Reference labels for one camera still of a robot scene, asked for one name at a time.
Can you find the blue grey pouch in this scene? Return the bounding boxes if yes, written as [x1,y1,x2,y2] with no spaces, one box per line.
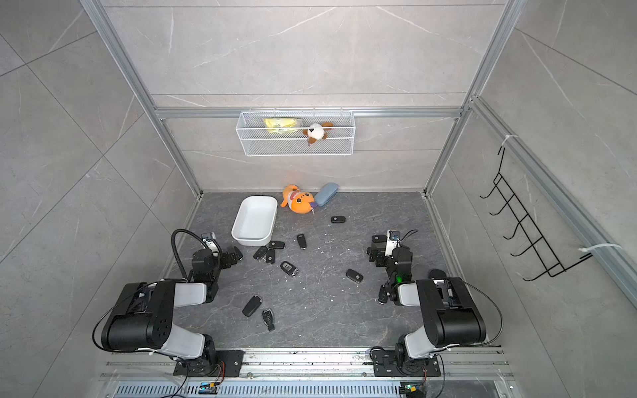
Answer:
[315,182,339,207]

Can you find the orange plush toy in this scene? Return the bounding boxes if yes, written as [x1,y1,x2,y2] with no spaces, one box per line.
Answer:
[280,185,318,214]

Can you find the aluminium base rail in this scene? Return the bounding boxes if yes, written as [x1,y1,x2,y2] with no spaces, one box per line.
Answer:
[90,348,522,397]

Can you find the black VW key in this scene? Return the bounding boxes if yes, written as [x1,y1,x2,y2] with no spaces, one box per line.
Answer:
[253,245,269,260]

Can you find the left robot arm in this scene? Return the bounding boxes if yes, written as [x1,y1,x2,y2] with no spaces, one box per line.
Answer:
[91,228,245,383]

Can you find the black key with buttons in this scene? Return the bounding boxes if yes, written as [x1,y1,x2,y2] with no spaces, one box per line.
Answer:
[280,261,299,277]

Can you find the black wall hook rack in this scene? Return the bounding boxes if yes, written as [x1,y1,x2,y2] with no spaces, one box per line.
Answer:
[479,147,593,283]

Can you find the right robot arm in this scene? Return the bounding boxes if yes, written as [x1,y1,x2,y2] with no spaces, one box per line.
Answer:
[367,230,491,378]

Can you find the white wire wall basket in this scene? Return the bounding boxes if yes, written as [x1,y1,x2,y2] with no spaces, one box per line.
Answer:
[236,109,356,157]

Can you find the brown white plush dog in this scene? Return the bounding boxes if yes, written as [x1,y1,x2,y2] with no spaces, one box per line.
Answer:
[303,122,333,146]

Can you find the large black key front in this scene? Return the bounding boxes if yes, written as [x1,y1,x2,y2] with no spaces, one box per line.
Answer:
[242,295,263,318]

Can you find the white storage box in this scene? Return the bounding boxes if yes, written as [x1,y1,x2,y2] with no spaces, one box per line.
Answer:
[232,196,279,247]

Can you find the yellow item in basket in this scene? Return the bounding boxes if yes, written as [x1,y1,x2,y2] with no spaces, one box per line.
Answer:
[263,118,303,134]

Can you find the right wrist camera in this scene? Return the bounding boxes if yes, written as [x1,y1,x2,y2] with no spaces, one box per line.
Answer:
[385,230,401,256]

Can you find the black oval object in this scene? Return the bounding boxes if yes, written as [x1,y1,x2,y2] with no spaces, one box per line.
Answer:
[428,269,447,280]

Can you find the black silver key front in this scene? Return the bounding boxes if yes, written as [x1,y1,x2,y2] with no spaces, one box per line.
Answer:
[262,308,275,332]

